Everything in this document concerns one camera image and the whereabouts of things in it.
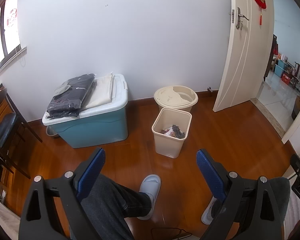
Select cream folded cloth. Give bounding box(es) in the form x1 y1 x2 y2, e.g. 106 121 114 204
82 73 114 109

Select black folded clothes bag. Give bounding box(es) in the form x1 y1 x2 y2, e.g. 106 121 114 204
46 74 95 119

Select teal storage box white lid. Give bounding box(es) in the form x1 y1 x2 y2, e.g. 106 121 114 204
42 74 128 148

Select window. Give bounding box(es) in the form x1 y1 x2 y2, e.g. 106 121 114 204
0 0 26 71

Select left leg dark trousers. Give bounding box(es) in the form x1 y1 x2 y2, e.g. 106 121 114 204
81 174 152 239

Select metal door handle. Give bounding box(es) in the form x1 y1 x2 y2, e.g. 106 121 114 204
231 7 250 30

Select beige round lidded tub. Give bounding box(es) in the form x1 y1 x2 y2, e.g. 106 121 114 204
154 86 198 112

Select white door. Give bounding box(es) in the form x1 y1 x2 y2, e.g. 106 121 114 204
213 0 274 112

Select white slipper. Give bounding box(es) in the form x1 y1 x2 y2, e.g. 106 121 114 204
138 174 161 220
201 197 221 225

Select beige square trash bin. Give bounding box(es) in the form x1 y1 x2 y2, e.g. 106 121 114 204
152 108 192 159

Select red white snack wrapper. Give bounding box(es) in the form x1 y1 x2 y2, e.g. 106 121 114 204
160 127 174 137

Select dark wooden chair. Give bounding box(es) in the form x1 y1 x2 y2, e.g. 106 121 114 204
0 84 42 179

